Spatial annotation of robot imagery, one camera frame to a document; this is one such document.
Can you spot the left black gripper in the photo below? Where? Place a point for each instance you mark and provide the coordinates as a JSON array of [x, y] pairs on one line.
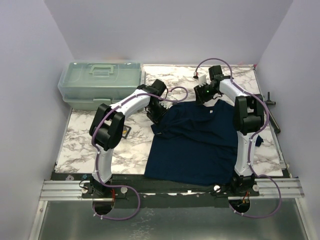
[[155, 119]]

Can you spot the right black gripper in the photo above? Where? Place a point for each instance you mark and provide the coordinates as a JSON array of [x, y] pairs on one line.
[[200, 96]]

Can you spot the navy blue t-shirt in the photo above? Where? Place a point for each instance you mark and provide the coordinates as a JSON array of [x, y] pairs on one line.
[[194, 144]]

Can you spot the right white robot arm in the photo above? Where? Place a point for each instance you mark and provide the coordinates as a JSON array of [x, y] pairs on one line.
[[248, 120]]

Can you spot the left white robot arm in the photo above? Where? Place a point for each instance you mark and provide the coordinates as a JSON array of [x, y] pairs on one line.
[[107, 127]]

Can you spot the small black open case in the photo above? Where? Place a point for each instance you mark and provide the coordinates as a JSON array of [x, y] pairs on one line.
[[128, 128]]

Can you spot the translucent green storage box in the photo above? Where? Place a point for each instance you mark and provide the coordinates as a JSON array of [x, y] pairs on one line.
[[84, 85]]

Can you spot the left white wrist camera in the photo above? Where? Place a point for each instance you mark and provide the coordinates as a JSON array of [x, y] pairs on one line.
[[171, 98]]

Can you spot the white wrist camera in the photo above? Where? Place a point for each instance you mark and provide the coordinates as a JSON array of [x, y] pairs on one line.
[[171, 98], [201, 79]]

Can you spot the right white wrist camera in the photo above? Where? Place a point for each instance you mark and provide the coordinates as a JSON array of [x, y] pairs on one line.
[[201, 79]]

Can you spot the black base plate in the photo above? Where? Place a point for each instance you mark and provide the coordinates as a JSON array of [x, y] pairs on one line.
[[154, 193]]

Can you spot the aluminium mounting rail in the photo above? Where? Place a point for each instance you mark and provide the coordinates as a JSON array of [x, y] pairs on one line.
[[289, 188]]

